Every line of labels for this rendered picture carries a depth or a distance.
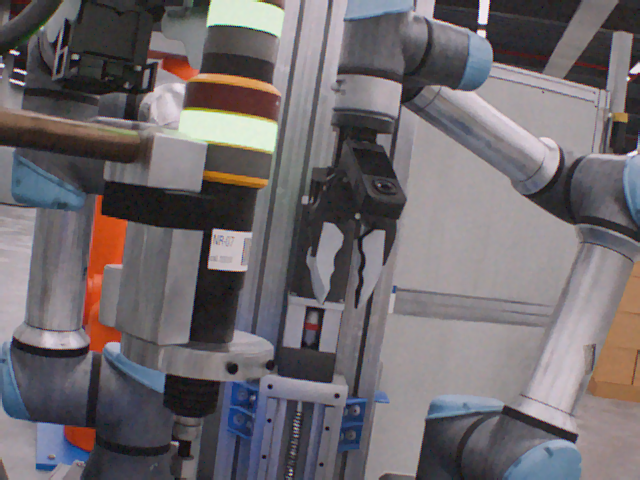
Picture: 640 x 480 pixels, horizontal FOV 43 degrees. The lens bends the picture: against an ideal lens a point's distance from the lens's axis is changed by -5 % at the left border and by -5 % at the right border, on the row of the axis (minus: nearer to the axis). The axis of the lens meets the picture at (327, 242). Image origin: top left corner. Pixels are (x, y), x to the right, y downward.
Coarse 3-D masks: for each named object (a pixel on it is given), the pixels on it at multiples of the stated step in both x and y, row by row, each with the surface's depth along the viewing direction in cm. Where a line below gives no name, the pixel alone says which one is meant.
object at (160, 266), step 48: (144, 144) 33; (192, 144) 34; (144, 192) 33; (192, 192) 34; (144, 240) 35; (192, 240) 35; (144, 288) 35; (192, 288) 35; (144, 336) 35; (240, 336) 39
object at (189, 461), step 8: (184, 440) 38; (184, 448) 38; (176, 456) 38; (184, 456) 38; (192, 456) 38; (176, 464) 38; (184, 464) 38; (192, 464) 38; (176, 472) 38; (184, 472) 38; (192, 472) 38
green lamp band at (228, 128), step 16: (192, 112) 36; (192, 128) 36; (208, 128) 35; (224, 128) 35; (240, 128) 36; (256, 128) 36; (272, 128) 37; (240, 144) 36; (256, 144) 36; (272, 144) 37
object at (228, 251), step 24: (216, 192) 36; (240, 192) 36; (216, 216) 36; (240, 216) 37; (216, 240) 36; (240, 240) 37; (216, 264) 36; (240, 264) 37; (216, 288) 36; (240, 288) 37; (216, 312) 37; (192, 336) 36; (216, 336) 37; (168, 384) 38; (192, 384) 37; (216, 384) 38; (168, 408) 37; (192, 408) 37; (216, 408) 38
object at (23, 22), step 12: (36, 0) 28; (48, 0) 29; (60, 0) 29; (24, 12) 28; (36, 12) 28; (48, 12) 29; (12, 24) 28; (24, 24) 28; (36, 24) 28; (0, 36) 27; (12, 36) 28; (24, 36) 28; (0, 48) 27; (12, 48) 28
